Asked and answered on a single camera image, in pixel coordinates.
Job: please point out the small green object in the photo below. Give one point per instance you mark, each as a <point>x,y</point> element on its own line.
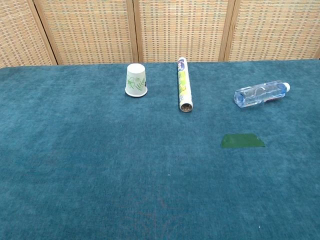
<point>242,141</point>

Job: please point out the plastic wrap roll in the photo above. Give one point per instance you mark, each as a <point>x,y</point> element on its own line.
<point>184,85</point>

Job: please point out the white paper cup leaf print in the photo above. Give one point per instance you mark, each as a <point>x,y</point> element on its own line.
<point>135,80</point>

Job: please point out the teal table mat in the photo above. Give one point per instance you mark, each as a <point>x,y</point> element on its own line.
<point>100,162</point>

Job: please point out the clear plastic water bottle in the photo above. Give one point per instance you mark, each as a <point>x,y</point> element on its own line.
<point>260,93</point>

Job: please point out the woven bamboo folding screen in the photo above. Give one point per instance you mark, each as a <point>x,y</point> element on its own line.
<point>95,30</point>

